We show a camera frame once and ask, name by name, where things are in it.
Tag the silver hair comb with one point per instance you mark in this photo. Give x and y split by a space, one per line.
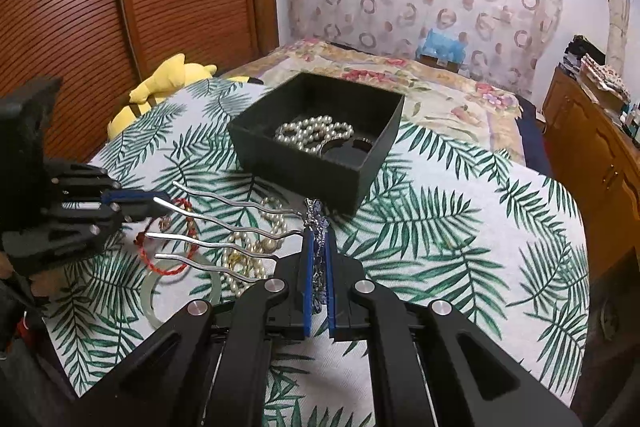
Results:
225 227

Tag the blue package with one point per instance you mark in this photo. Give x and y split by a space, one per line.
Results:
442 47

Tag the pile of folded cloths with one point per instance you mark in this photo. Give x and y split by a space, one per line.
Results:
600 72

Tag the wooden cabinet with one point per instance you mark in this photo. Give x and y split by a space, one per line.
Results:
590 167

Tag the wooden slatted wardrobe door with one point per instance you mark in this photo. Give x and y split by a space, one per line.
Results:
150 7

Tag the person's left hand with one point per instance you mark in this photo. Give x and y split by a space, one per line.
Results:
44 286

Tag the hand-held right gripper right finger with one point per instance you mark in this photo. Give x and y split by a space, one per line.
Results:
332 292

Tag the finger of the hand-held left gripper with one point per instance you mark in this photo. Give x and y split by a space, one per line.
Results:
90 232
122 197

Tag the yellow plush toy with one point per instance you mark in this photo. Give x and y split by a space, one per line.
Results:
165 77

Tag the floral bedspread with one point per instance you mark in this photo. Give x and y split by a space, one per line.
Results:
440 92

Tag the green leaf print cloth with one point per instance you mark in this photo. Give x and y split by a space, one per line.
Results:
450 232

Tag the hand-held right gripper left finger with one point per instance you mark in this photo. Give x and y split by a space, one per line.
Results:
306 287

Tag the pale green jade bangle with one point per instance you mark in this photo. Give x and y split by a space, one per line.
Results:
150 302

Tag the black jewelry box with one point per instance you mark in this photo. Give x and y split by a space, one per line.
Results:
310 177

